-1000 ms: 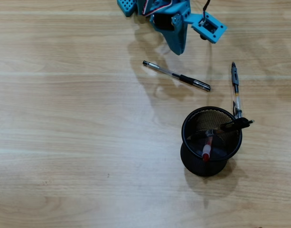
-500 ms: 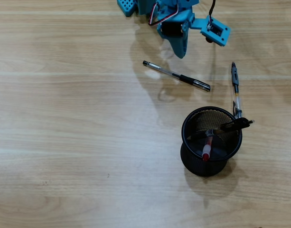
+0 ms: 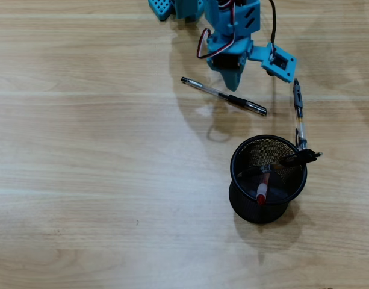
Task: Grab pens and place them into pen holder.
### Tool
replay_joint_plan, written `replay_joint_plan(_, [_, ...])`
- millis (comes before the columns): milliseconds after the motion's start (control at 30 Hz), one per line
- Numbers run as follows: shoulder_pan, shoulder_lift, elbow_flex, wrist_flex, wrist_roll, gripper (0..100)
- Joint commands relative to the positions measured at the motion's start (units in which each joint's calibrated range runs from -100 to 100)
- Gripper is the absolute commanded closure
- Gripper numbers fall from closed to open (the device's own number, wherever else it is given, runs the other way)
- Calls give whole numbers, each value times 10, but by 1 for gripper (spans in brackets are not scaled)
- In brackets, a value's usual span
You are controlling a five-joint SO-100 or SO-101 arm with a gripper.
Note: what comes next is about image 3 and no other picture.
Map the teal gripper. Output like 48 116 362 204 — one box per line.
206 30 254 92

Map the clear gel pen black cap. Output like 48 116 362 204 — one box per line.
180 76 268 117

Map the clear pen grey grip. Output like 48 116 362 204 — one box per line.
293 78 308 151

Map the black retractable pen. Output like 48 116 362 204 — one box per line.
235 151 323 180

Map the red pen white grip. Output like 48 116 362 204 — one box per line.
255 173 271 206

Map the black mesh pen holder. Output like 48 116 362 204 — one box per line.
228 134 308 224

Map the red white black servo wire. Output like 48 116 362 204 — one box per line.
197 28 237 60

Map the teal wrist camera module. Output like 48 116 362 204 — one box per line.
249 42 298 84

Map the black camera cable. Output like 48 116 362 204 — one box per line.
267 0 278 61

